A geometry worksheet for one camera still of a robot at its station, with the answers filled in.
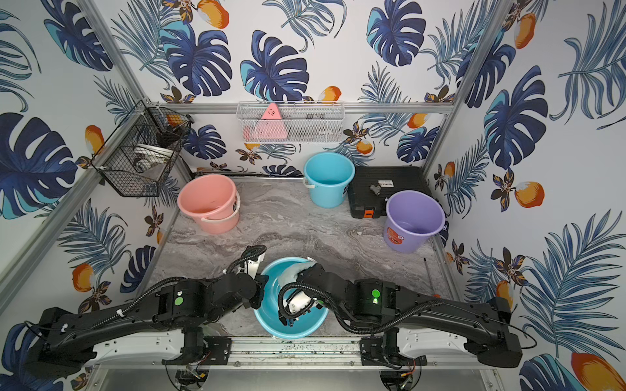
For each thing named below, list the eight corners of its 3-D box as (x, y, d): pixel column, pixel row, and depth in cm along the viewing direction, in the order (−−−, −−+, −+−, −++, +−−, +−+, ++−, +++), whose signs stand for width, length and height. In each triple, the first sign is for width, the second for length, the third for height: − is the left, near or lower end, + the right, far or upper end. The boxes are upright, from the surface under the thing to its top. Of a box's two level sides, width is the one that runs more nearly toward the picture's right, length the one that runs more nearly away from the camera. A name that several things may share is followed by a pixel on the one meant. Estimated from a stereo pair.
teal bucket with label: (304, 212, 111) (303, 185, 97) (305, 179, 125) (304, 151, 111) (351, 212, 111) (357, 185, 97) (347, 179, 125) (351, 151, 111)
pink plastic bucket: (187, 242, 101) (167, 216, 87) (202, 202, 114) (187, 174, 100) (239, 242, 101) (227, 216, 87) (248, 202, 114) (239, 174, 100)
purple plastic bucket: (382, 258, 97) (393, 234, 83) (374, 217, 110) (382, 190, 96) (433, 258, 97) (453, 234, 83) (419, 217, 110) (435, 190, 96)
